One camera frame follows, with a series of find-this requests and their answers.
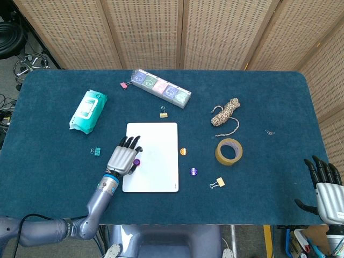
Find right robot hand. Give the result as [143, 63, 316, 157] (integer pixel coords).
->
[294, 155, 344, 225]

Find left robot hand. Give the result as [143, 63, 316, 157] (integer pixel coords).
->
[106, 135, 144, 177]

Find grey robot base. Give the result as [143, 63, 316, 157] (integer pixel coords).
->
[103, 224, 236, 258]

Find white rectangular board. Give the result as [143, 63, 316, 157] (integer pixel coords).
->
[121, 122, 180, 194]

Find brown cardboard box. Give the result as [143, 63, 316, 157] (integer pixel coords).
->
[309, 225, 330, 242]

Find blue crate with clutter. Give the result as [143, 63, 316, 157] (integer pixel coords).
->
[278, 225, 326, 258]

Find teal wet wipes pack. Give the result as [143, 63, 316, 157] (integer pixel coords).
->
[69, 89, 108, 135]

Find blue felt table mat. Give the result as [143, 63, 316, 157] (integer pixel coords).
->
[0, 69, 333, 226]

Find clear box of sticky notes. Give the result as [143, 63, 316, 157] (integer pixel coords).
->
[130, 69, 192, 110]

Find brown packing tape roll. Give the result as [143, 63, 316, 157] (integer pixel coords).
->
[214, 138, 243, 167]

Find white table leg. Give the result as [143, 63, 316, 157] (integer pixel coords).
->
[230, 225, 238, 251]

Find woven folding screen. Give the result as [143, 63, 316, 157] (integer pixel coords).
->
[12, 0, 344, 194]

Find black stool with chrome base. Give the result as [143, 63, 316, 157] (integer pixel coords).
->
[0, 21, 52, 89]

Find black cables under table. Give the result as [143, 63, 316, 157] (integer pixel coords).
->
[94, 225, 110, 256]

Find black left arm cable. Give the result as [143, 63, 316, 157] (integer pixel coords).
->
[16, 213, 89, 242]

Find braided rope bundle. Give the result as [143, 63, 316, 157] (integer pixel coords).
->
[210, 97, 241, 138]

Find floor cable tangle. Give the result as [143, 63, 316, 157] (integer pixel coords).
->
[0, 94, 16, 140]

